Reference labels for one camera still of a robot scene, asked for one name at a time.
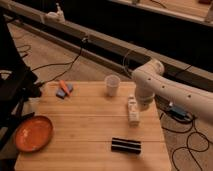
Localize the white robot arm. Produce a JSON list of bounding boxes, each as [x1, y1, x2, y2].
[[131, 59, 213, 124]]

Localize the translucent plastic cup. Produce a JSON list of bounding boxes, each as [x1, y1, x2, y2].
[[105, 75, 120, 97]]

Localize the white glue bottle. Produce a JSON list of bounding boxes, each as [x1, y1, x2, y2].
[[127, 94, 140, 126]]

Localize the orange marker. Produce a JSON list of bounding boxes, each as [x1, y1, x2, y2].
[[59, 80, 70, 96]]

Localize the black rectangular box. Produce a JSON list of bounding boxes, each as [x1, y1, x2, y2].
[[111, 137, 141, 154]]

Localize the blue connector box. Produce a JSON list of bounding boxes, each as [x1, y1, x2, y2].
[[170, 106, 187, 118]]

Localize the black tripod stand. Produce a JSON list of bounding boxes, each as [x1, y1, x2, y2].
[[0, 12, 41, 151]]

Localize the orange bowl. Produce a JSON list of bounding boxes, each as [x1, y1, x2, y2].
[[14, 116, 53, 152]]

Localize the grey metal rail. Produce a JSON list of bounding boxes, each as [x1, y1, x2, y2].
[[0, 0, 213, 92]]

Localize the black cable on floor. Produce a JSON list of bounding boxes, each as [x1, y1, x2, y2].
[[31, 36, 88, 86]]

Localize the white object on rail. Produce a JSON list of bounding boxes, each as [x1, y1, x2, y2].
[[46, 4, 65, 23]]

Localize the black cables right floor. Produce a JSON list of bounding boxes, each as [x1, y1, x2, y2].
[[159, 106, 213, 171]]

